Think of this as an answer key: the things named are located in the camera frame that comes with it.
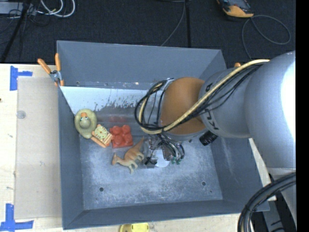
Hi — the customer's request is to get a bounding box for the tan toy dinosaur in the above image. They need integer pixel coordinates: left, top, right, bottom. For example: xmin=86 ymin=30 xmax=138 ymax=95
xmin=111 ymin=136 xmax=145 ymax=175

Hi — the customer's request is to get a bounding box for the red toy building brick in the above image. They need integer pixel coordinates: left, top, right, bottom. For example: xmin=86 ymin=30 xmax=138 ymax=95
xmin=109 ymin=124 xmax=134 ymax=149

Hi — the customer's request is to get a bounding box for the grey metal bin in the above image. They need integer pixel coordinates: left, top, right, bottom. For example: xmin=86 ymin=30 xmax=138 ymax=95
xmin=56 ymin=40 xmax=270 ymax=231

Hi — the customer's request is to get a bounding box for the yellow and orange toy clock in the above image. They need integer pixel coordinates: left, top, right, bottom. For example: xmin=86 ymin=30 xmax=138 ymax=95
xmin=91 ymin=124 xmax=113 ymax=149

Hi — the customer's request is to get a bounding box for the yellow rubber duck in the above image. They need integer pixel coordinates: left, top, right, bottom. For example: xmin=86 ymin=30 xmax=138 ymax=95
xmin=74 ymin=108 xmax=98 ymax=140

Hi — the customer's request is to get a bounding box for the pale wood flat board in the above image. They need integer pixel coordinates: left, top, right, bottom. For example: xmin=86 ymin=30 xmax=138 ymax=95
xmin=14 ymin=76 xmax=63 ymax=220

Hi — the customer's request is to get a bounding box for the black cylinder on white bracket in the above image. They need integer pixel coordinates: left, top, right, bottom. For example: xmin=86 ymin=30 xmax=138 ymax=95
xmin=199 ymin=130 xmax=218 ymax=147

